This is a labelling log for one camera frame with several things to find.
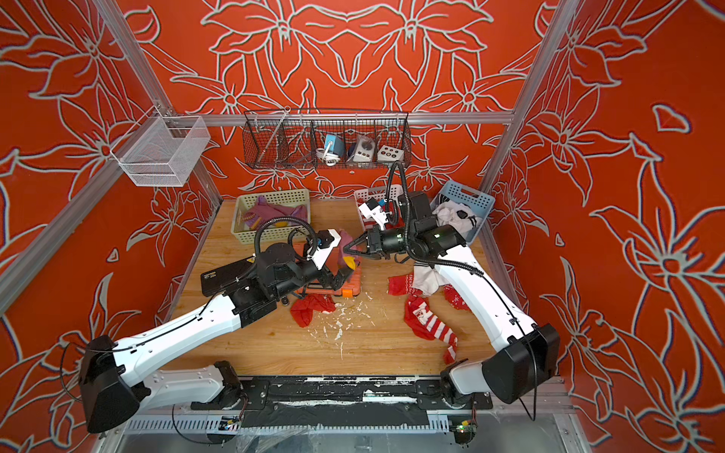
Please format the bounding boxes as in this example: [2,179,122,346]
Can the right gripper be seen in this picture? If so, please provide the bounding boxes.
[346,226,419,263]

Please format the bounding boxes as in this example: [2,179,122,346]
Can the purple ribbed sock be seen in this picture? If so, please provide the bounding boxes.
[242,196,308,230]

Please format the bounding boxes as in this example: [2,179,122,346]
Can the plain white ankle sock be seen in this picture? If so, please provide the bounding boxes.
[432,201,481,238]

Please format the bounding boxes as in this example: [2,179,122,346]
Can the purple yellow striped sock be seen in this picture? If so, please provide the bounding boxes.
[337,230,360,271]

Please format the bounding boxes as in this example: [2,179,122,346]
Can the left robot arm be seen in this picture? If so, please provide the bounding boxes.
[79,230,355,434]

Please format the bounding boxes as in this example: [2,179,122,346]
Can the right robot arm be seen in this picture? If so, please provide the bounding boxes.
[345,193,560,404]

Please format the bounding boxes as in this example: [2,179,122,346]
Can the white plastic basket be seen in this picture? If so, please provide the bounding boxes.
[353,184,402,230]

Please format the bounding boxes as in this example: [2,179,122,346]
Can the green plastic basket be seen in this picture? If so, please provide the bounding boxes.
[230,189,311,245]

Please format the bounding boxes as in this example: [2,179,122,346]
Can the blue plastic basket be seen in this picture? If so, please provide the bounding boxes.
[430,180,495,245]

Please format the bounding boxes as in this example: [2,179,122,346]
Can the white black striped crew sock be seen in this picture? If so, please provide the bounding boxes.
[412,264,449,297]

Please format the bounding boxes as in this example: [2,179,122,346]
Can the red crumpled sock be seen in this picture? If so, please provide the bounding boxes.
[290,294,336,328]

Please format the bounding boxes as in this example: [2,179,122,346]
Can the red patterned knit sock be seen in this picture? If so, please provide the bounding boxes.
[387,273,413,296]

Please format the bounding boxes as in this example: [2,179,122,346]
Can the black yellow bit box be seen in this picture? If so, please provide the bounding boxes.
[200,257,255,297]

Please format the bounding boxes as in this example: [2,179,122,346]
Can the red snowflake sock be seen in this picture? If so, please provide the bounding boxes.
[444,284,470,311]

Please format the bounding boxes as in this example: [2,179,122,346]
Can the orange plastic tool case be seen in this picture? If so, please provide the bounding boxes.
[295,247,362,298]

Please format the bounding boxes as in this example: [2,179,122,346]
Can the red white striped santa sock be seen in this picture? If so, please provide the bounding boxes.
[403,294,458,365]

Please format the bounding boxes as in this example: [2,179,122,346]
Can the white button box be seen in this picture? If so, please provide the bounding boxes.
[377,145,405,164]

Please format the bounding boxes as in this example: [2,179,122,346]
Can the white socket cube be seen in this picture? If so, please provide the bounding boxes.
[349,135,377,163]

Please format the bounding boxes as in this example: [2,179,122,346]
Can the white power adapter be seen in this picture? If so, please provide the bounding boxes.
[315,134,347,166]

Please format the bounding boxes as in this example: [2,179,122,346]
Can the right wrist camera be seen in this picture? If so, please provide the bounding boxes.
[357,198,389,230]

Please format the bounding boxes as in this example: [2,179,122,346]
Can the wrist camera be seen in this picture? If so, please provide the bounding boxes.
[310,230,341,270]
[357,198,389,230]

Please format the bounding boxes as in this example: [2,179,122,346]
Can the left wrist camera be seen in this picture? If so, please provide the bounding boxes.
[310,230,341,270]

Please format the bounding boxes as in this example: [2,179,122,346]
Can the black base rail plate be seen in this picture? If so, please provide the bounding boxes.
[190,376,493,431]

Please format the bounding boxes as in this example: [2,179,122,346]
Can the black wire wall basket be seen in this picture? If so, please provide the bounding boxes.
[243,108,413,170]

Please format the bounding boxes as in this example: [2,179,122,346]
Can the white wire wall basket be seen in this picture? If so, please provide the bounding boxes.
[111,116,211,188]

